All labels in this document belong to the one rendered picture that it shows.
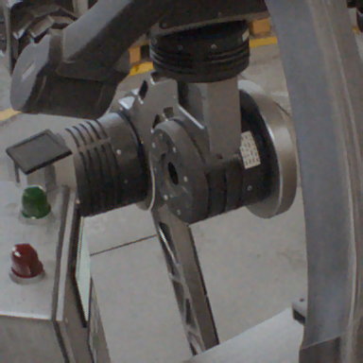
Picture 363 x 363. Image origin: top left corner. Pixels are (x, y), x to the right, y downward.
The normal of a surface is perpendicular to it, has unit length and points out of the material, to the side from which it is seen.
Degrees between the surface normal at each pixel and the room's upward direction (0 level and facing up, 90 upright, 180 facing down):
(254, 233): 0
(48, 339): 90
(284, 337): 0
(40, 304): 0
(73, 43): 57
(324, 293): 63
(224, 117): 90
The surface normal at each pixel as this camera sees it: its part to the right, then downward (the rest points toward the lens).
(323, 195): -0.80, -0.13
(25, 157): -0.06, -0.84
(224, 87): 0.44, 0.47
